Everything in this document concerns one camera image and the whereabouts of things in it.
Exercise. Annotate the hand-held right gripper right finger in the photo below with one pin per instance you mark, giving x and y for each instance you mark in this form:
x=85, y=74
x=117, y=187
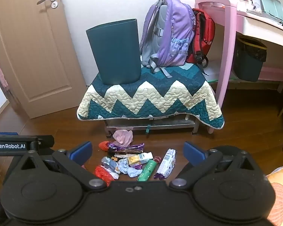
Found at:
x=194, y=151

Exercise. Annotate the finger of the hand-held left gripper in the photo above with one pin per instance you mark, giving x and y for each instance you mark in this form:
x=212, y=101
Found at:
x=4, y=133

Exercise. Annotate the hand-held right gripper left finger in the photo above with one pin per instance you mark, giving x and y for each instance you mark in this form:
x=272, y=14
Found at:
x=81, y=151

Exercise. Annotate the orange mesh wrapper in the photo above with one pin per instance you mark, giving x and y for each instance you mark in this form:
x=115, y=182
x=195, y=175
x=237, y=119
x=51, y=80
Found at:
x=104, y=146

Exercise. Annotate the purple white wrapper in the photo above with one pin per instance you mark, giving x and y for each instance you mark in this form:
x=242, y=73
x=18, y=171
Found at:
x=166, y=163

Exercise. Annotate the silver blue wrapper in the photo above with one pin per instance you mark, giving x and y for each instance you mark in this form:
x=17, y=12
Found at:
x=109, y=164

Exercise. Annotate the red mesh wrapper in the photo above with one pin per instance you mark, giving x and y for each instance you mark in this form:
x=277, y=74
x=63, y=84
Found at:
x=103, y=175

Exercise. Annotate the small black wrapper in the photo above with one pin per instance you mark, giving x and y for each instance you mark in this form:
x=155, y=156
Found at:
x=113, y=158

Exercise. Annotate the small red brown wrapper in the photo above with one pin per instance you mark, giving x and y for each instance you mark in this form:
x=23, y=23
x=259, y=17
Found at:
x=157, y=159

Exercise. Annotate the white cloth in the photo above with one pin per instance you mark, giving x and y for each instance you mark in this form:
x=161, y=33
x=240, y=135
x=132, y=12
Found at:
x=122, y=137

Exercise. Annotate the white paper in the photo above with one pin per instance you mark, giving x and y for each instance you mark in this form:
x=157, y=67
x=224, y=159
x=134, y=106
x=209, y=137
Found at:
x=123, y=166

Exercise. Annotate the purple chip bag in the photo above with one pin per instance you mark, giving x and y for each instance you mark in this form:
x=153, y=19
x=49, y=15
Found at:
x=127, y=147

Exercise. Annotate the green paper cup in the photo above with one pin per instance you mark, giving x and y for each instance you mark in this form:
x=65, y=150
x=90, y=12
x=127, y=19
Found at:
x=147, y=170

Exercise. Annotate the yellow white packet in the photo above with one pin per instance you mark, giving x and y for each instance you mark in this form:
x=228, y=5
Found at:
x=140, y=158

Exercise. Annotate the pale blue paper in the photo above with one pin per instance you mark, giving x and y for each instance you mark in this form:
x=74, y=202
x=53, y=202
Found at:
x=134, y=171

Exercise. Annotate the teal plastic bin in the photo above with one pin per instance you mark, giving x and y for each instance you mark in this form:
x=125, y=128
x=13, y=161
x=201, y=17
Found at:
x=115, y=51

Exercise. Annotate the wooden door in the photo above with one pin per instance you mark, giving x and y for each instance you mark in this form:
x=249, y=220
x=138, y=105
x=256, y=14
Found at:
x=37, y=51

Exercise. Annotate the dark bin with black bag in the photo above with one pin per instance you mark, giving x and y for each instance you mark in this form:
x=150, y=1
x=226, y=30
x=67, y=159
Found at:
x=247, y=63

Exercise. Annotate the red backpack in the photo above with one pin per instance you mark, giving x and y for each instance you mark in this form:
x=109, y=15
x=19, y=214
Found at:
x=204, y=35

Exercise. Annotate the pink desk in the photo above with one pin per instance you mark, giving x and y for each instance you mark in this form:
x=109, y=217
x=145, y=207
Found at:
x=226, y=28

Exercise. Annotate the purple backpack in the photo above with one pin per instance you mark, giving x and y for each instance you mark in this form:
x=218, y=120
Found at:
x=176, y=23

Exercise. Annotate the silver door lock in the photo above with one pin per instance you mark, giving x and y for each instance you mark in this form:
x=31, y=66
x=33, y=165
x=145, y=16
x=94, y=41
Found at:
x=54, y=4

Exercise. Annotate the green plastic folder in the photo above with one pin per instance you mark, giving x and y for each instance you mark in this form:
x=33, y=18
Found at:
x=271, y=6

